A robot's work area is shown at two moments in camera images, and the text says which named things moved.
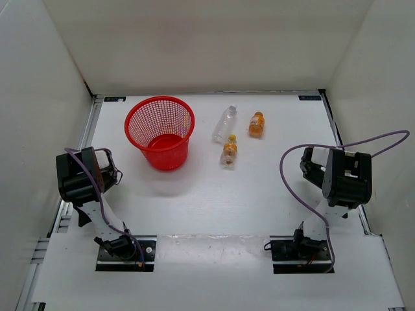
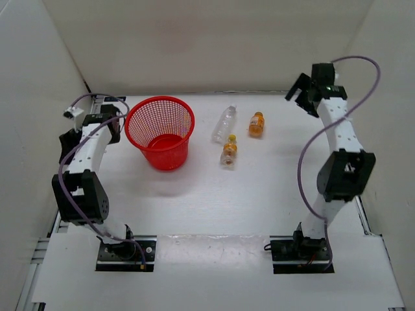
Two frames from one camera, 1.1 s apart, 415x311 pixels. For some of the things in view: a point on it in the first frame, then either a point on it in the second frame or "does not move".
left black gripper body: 109,180 → 115,141
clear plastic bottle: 224,124 does not move
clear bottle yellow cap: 229,153 does not move
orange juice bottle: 256,124 does not move
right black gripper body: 315,175 → 308,105
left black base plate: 107,262 does not move
